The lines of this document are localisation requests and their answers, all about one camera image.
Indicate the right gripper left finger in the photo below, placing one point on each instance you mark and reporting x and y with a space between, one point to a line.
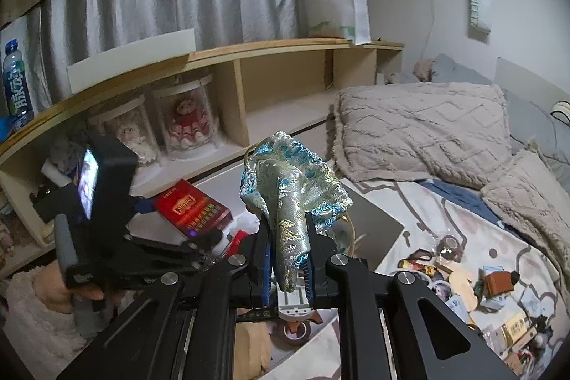
184 330

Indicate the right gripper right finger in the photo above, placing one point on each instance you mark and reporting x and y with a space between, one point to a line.
393 326

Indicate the red cigarette box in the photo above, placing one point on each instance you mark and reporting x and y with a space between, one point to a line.
190 210

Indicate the blue floral silk pouch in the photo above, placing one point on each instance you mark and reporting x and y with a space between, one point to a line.
282 181

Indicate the person left hand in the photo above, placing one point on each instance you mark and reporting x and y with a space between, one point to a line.
51 290

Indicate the white cardboard shoe box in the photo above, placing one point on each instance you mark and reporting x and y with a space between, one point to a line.
261 353

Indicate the wooden side shelf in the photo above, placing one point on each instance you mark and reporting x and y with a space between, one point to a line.
249 91

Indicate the water bottle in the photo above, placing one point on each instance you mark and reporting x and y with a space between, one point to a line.
16 88

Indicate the doll in red dress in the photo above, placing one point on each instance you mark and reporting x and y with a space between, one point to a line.
190 127

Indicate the brown leather wallet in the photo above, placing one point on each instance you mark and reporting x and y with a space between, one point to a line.
500 282

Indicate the cartoon print bed sheet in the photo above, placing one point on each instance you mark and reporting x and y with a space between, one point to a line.
427 217

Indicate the yellow small box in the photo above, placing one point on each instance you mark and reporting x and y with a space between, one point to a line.
514 328

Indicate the beige textured blanket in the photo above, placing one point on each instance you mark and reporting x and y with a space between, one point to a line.
459 133

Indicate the grey curtain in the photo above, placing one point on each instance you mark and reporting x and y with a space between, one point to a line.
57 33

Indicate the grey pillow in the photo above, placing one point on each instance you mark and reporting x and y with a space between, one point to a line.
526 120

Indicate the white headphones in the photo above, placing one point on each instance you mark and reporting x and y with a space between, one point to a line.
561 111

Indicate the hanging white tissue pouch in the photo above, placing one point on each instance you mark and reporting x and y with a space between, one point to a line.
481 16

